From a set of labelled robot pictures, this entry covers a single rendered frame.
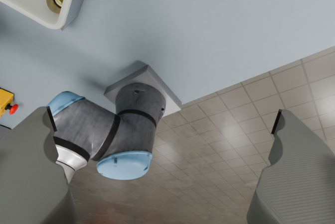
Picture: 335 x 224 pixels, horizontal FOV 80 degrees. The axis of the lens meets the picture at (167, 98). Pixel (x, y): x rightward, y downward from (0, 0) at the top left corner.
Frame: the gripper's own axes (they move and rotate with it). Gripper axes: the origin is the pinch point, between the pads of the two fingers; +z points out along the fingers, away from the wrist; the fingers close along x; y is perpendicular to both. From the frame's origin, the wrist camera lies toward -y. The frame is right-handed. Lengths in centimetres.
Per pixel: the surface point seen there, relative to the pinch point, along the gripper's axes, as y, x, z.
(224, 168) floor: 191, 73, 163
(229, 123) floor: 104, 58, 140
